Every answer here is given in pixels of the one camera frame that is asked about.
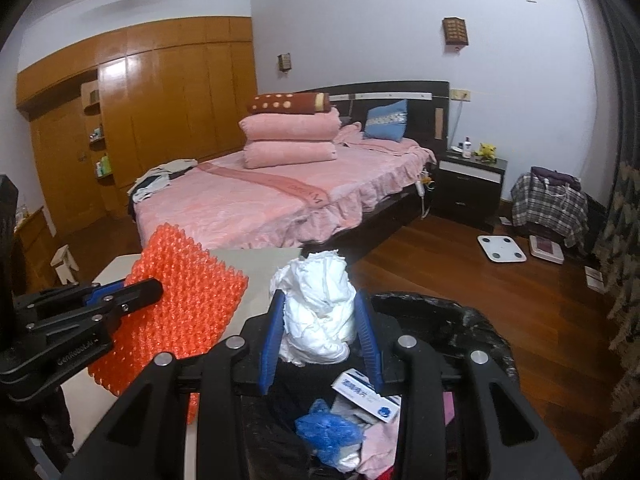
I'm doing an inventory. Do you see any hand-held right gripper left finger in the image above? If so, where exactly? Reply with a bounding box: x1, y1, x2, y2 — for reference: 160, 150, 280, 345
65, 292, 288, 480

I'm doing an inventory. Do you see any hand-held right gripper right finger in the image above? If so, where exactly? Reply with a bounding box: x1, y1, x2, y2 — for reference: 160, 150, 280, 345
354, 292, 583, 480

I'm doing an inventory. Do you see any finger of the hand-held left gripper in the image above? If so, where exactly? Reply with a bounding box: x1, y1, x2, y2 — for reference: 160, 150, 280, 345
27, 278, 165, 333
12, 281, 130, 321

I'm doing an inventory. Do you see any orange foam net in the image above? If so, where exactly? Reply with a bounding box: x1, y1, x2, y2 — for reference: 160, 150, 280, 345
87, 224, 250, 426

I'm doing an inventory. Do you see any white box with blue print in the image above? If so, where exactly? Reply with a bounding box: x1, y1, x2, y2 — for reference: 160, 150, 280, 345
331, 367, 402, 423

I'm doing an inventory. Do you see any white paper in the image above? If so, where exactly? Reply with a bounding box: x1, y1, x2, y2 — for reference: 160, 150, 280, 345
270, 249, 358, 367

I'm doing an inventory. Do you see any blue plastic bag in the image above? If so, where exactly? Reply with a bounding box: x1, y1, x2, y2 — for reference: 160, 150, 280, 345
295, 399, 363, 466

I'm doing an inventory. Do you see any bin with black liner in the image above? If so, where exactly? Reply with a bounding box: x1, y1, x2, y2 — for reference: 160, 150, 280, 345
240, 292, 521, 480

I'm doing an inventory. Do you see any light pink cloth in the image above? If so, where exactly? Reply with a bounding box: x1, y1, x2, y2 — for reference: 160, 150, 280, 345
357, 412, 401, 478

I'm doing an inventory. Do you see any small white stool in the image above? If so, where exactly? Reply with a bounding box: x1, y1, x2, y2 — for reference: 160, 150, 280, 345
51, 245, 78, 285

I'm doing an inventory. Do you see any wooden dresser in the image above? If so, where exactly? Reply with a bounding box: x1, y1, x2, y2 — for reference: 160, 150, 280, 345
15, 205, 56, 291

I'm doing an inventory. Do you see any pile of clothes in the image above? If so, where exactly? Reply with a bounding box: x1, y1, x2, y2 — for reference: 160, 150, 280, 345
127, 159, 198, 206

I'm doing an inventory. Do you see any bed with pink bedspread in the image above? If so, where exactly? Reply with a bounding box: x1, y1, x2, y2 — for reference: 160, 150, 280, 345
131, 132, 438, 261

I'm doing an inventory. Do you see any white bathroom scale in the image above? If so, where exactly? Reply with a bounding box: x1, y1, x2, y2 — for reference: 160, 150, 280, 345
476, 234, 528, 264

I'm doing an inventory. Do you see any dark nightstand with white stripe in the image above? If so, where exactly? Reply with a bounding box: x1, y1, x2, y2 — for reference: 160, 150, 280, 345
431, 152, 508, 233

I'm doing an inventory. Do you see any pink folded quilt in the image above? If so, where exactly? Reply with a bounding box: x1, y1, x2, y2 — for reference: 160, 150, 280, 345
238, 109, 341, 142
242, 139, 338, 170

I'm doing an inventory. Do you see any wooden wardrobe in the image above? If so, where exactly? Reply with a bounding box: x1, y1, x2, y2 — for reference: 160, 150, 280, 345
16, 16, 260, 221

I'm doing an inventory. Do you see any red and white scale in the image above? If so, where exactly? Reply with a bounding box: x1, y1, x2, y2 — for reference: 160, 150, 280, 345
529, 234, 566, 263

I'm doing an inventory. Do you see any blue cushion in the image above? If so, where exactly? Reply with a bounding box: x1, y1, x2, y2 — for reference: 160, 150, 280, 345
362, 100, 408, 142

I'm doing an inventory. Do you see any plaid cloth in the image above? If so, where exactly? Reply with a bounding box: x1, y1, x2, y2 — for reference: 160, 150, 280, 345
510, 172, 590, 248

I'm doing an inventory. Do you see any dark wooden headboard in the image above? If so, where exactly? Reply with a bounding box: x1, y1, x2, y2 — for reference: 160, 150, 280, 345
327, 81, 451, 153

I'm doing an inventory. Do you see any brown dotted blanket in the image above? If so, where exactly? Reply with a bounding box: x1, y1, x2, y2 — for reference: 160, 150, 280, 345
247, 92, 332, 115

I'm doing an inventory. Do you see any dark purple cloth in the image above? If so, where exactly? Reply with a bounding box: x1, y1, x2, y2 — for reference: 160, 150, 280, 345
531, 166, 582, 192

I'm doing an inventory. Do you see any patterned curtain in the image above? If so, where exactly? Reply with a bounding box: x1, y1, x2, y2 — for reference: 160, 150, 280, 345
595, 160, 640, 461

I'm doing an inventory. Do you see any brown woven wall ornament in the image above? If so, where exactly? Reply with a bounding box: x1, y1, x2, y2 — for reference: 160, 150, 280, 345
442, 16, 468, 48

